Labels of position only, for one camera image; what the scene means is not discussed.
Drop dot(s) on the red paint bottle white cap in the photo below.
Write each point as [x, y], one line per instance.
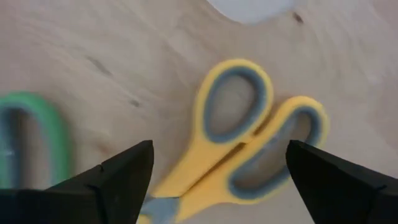
[252, 11]

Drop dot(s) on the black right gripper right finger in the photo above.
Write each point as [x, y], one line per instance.
[342, 193]

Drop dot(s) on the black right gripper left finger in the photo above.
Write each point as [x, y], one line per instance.
[109, 193]

